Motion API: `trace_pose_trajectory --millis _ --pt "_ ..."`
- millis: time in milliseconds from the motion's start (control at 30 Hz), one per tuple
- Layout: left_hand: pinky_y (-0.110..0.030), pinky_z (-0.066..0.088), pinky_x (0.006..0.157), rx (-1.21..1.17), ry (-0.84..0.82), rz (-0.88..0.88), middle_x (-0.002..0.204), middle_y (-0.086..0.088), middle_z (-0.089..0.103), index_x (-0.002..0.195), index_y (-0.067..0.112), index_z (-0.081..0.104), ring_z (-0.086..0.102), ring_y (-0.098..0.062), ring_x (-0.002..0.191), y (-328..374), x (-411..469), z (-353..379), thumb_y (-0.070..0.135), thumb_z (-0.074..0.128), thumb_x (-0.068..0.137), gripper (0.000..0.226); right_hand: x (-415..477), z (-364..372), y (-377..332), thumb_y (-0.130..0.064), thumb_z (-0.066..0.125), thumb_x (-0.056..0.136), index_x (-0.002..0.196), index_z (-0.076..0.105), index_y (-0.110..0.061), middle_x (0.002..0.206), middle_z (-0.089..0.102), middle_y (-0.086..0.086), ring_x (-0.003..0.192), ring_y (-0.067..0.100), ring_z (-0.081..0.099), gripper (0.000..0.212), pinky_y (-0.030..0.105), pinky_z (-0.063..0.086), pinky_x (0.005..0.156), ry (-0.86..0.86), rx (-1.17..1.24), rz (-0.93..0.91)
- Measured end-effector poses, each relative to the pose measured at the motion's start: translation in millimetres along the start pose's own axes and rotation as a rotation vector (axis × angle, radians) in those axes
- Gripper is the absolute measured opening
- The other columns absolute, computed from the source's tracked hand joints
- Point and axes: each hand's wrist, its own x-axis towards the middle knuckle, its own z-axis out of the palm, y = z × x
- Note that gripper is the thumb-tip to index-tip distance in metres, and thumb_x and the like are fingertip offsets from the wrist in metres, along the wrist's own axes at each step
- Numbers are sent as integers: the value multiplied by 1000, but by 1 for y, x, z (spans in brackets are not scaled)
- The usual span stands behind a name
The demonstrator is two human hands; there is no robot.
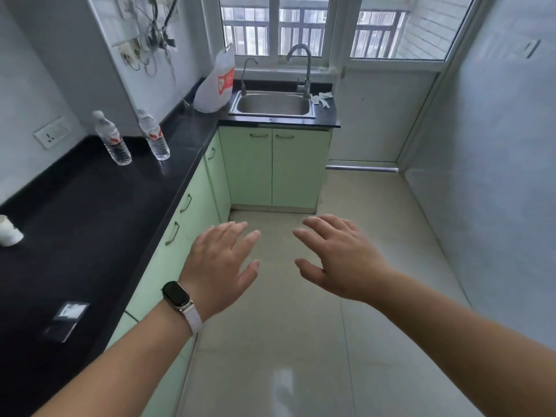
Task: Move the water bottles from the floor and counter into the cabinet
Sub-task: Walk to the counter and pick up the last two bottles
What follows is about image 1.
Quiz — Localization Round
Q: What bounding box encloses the stainless steel sink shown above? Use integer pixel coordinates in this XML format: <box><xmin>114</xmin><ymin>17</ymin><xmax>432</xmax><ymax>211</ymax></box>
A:
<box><xmin>229</xmin><ymin>90</ymin><xmax>317</xmax><ymax>120</ymax></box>

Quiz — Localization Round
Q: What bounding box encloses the black heater hose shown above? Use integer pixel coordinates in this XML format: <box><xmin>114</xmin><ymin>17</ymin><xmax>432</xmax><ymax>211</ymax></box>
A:
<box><xmin>160</xmin><ymin>0</ymin><xmax>181</xmax><ymax>48</ymax></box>
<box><xmin>145</xmin><ymin>0</ymin><xmax>164</xmax><ymax>50</ymax></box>

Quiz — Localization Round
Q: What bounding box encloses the white paper cup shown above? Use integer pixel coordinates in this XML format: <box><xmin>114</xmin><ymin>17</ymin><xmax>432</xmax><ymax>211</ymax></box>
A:
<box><xmin>0</xmin><ymin>214</ymin><xmax>25</xmax><ymax>248</ymax></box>

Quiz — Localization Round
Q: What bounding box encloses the small hob sticker label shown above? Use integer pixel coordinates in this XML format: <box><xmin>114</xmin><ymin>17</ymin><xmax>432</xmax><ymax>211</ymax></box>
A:
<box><xmin>42</xmin><ymin>301</ymin><xmax>91</xmax><ymax>343</ymax></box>

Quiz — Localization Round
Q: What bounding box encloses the white plastic bag orange print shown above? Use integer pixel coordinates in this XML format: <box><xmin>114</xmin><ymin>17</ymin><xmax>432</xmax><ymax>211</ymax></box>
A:
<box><xmin>193</xmin><ymin>43</ymin><xmax>237</xmax><ymax>114</ymax></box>

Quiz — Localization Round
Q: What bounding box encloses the person's left forearm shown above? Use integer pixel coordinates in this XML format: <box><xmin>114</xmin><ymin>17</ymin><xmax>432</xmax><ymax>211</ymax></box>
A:
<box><xmin>32</xmin><ymin>299</ymin><xmax>194</xmax><ymax>417</ymax></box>

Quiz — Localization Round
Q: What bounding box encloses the person's right hand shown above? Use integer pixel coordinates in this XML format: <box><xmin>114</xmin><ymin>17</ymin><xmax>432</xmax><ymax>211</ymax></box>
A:
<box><xmin>292</xmin><ymin>214</ymin><xmax>394</xmax><ymax>305</ymax></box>

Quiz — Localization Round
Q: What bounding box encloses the person's left hand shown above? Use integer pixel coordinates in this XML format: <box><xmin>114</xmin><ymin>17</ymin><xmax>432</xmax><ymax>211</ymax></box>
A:
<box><xmin>178</xmin><ymin>221</ymin><xmax>262</xmax><ymax>323</ymax></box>

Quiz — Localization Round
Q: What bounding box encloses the white wall power socket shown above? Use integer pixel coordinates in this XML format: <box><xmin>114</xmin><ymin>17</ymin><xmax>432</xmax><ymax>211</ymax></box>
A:
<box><xmin>34</xmin><ymin>116</ymin><xmax>72</xmax><ymax>151</ymax></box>

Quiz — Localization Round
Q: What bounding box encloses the dark metal balcony railing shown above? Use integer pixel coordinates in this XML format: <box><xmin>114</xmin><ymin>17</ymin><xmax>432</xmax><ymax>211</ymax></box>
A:
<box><xmin>221</xmin><ymin>7</ymin><xmax>411</xmax><ymax>59</ymax></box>

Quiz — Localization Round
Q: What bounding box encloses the chrome threshold pipe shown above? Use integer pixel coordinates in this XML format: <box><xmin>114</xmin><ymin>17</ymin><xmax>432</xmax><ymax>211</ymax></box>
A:
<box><xmin>325</xmin><ymin>163</ymin><xmax>400</xmax><ymax>173</ymax></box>

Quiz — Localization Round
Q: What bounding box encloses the tall chrome faucet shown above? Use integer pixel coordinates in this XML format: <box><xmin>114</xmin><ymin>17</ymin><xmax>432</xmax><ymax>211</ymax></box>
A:
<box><xmin>286</xmin><ymin>43</ymin><xmax>313</xmax><ymax>100</ymax></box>

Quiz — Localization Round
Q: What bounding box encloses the small thin faucet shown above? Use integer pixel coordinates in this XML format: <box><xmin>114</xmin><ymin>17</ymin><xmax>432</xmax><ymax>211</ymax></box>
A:
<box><xmin>240</xmin><ymin>57</ymin><xmax>259</xmax><ymax>97</ymax></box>

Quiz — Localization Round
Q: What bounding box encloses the white smartwatch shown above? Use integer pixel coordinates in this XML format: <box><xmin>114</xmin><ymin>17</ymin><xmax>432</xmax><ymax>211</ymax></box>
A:
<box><xmin>161</xmin><ymin>280</ymin><xmax>204</xmax><ymax>337</ymax></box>

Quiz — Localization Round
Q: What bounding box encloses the light green sink cupboard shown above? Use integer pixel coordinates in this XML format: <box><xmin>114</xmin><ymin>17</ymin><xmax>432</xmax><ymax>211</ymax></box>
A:
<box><xmin>218</xmin><ymin>125</ymin><xmax>334</xmax><ymax>214</ymax></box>

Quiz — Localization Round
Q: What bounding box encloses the grey framed sliding window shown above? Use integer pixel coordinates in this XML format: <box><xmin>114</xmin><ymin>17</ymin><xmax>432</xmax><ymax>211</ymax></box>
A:
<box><xmin>202</xmin><ymin>0</ymin><xmax>348</xmax><ymax>72</ymax></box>

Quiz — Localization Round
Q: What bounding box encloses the red-label water bottle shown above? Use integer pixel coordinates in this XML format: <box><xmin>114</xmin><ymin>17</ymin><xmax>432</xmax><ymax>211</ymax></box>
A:
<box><xmin>92</xmin><ymin>110</ymin><xmax>133</xmax><ymax>166</ymax></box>
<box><xmin>137</xmin><ymin>109</ymin><xmax>171</xmax><ymax>162</ymax></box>

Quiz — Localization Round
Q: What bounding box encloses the grey balcony door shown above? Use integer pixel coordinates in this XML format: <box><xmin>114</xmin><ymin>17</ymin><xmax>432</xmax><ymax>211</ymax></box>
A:
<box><xmin>328</xmin><ymin>0</ymin><xmax>496</xmax><ymax>166</ymax></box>

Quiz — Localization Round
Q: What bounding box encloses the white hanging cable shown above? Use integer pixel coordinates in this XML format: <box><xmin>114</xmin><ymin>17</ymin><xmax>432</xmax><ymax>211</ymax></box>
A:
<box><xmin>164</xmin><ymin>47</ymin><xmax>178</xmax><ymax>83</ymax></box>

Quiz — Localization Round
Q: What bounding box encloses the small wall bracket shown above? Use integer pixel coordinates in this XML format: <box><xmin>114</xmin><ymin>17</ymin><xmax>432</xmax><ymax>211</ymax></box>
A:
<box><xmin>519</xmin><ymin>38</ymin><xmax>543</xmax><ymax>60</ymax></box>

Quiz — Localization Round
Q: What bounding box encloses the person's right forearm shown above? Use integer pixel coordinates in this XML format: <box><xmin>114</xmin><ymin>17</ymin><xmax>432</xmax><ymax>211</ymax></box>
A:
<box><xmin>369</xmin><ymin>271</ymin><xmax>556</xmax><ymax>417</ymax></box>

